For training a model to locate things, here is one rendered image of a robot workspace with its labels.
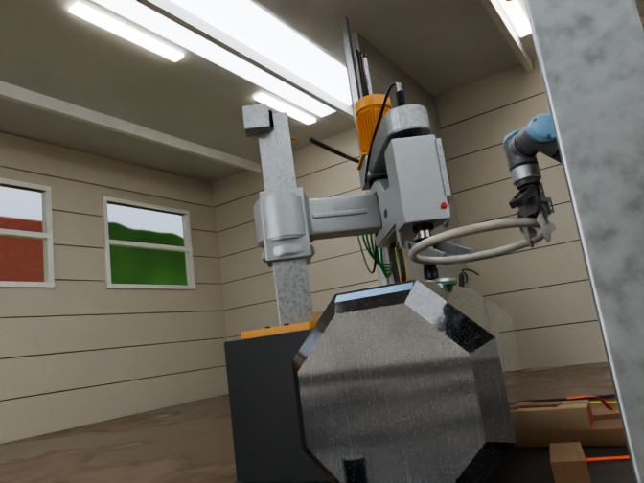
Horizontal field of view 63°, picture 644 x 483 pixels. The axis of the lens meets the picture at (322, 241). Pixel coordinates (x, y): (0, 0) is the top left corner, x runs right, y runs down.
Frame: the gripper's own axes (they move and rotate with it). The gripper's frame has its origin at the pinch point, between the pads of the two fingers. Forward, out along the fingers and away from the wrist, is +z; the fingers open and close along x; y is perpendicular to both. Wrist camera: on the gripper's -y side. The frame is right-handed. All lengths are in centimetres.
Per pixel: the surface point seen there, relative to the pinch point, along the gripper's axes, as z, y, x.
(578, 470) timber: 76, 34, 28
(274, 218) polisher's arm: -58, -8, 151
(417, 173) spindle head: -54, 25, 68
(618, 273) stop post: 28, -105, -73
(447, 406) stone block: 47, -13, 39
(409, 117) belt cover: -81, 22, 64
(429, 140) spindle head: -70, 32, 63
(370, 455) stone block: 61, -27, 68
